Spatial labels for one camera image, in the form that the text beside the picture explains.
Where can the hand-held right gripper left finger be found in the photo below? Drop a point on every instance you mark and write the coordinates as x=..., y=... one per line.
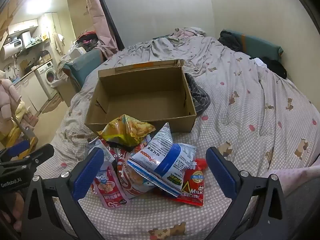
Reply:
x=87, y=172

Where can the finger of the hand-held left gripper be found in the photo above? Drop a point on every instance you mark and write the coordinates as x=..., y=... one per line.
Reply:
x=17, y=148
x=42, y=151

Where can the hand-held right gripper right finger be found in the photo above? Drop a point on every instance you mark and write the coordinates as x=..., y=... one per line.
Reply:
x=222, y=173

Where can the pink cartoon snack packet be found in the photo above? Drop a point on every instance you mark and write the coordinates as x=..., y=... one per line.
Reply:
x=110, y=192

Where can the red candy packet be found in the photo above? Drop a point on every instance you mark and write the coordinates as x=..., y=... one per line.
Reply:
x=195, y=186

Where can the light blue snack packet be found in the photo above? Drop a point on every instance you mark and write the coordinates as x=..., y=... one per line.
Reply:
x=100, y=143

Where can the large red and white snack bag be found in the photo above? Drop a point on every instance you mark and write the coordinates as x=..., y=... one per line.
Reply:
x=125, y=177

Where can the yellow snack bag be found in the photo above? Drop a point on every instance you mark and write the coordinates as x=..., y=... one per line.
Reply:
x=125, y=130

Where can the brown cardboard box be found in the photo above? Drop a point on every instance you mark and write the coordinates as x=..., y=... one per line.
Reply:
x=140, y=97

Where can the person's left hand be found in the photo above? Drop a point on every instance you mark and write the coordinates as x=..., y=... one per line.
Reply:
x=13, y=206

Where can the brown floor mat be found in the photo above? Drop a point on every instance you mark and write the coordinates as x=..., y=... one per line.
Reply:
x=51, y=106

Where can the pink jacket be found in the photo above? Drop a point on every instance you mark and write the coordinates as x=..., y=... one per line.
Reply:
x=8, y=97

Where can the white kitchen cabinet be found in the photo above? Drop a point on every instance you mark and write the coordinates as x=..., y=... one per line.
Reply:
x=30, y=92

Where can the beige bedside cabinet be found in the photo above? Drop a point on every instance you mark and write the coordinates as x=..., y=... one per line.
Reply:
x=65, y=92

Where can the printed checked bedsheet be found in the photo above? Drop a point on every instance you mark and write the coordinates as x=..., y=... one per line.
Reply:
x=250, y=110

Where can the pink dotted cloth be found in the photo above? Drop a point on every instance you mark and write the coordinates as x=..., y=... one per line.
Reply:
x=295, y=177

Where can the white washing machine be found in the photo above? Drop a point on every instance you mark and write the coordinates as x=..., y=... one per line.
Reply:
x=47, y=77

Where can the dark striped cloth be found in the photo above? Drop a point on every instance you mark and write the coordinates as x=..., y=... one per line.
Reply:
x=198, y=97

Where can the crumpled patterned cloth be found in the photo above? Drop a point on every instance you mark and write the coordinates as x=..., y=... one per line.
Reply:
x=63, y=67

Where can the teal cushion with plastic wrap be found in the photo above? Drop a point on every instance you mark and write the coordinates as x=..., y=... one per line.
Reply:
x=85, y=65

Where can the white water heater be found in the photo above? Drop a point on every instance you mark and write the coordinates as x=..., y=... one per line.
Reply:
x=15, y=46

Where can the white plastic container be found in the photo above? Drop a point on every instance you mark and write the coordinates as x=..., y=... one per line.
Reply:
x=77, y=52

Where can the hanging white towel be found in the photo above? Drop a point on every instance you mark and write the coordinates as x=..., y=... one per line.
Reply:
x=58, y=43

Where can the small white cloth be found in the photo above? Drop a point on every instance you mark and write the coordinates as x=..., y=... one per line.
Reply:
x=257, y=62

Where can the black garment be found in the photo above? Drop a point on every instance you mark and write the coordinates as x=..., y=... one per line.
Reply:
x=275, y=67

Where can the pile of dark clothes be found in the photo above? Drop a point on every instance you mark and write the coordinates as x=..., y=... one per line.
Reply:
x=87, y=41

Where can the black clothing on cushion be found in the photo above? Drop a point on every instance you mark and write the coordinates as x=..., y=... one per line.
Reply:
x=230, y=40

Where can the pink curtain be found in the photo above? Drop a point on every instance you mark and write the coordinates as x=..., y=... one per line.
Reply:
x=100, y=17

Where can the crumpled pink cloth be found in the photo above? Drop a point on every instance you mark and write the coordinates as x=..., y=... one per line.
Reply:
x=187, y=32

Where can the long teal wall cushion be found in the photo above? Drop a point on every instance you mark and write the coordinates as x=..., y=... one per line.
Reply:
x=260, y=45

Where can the black bed post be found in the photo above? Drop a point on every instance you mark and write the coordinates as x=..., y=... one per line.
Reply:
x=110, y=15

